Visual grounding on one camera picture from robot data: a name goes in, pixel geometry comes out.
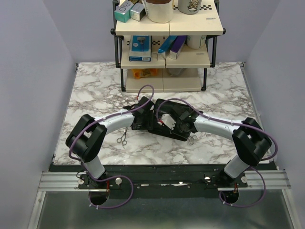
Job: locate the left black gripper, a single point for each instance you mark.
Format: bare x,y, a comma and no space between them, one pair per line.
148,126

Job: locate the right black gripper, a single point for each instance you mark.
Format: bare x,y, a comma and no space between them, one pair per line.
187,134

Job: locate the black zip tool case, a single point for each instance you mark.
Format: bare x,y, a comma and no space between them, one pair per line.
162,107

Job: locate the silver cutting scissors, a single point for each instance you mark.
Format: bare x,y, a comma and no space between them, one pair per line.
122,140

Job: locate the silver thinning scissors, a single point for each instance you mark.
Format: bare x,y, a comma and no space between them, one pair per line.
192,139

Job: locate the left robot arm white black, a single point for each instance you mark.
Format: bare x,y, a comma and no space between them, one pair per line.
86,138

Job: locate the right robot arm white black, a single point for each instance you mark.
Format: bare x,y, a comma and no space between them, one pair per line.
250,141

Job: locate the orange snack bag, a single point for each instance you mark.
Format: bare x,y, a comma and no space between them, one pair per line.
143,73

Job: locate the grey pouch on shelf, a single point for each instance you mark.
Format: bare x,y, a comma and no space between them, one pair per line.
175,71

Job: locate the beige three-tier shelf rack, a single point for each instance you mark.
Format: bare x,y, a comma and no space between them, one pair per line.
195,61

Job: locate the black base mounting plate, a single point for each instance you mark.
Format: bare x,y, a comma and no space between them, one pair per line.
162,181

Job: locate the blue toothpaste box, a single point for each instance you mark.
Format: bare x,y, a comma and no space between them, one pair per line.
164,49

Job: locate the blue razor package box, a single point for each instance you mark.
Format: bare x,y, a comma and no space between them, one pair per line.
140,49

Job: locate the white green cup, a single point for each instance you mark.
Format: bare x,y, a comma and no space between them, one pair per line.
196,41

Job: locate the purple toothpaste box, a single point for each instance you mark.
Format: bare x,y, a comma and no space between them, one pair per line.
177,47

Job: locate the silver grey small box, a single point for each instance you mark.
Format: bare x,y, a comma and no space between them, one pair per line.
137,12

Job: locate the teal white carton box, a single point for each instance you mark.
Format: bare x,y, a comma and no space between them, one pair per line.
122,13

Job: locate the white round tub brown lid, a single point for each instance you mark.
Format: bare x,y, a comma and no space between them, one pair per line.
159,11

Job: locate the white printed mug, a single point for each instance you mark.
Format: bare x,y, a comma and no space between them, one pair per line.
189,7

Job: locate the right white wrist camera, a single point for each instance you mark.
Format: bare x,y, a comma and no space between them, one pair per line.
168,121

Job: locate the aluminium rail profile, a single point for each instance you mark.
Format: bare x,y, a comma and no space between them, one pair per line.
61,181

